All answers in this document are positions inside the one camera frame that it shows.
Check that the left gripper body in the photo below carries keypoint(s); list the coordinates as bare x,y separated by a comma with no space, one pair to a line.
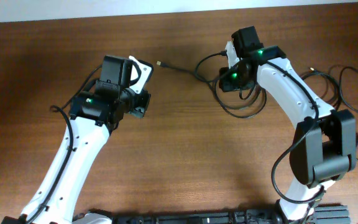
137,104

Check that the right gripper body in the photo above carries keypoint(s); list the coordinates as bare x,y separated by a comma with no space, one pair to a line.
232,80

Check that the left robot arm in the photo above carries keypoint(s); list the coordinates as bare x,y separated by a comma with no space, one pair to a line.
90,122

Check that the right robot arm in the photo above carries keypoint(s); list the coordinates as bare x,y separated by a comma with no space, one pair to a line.
324,145

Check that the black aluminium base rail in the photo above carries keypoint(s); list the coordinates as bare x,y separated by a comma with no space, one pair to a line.
197,217

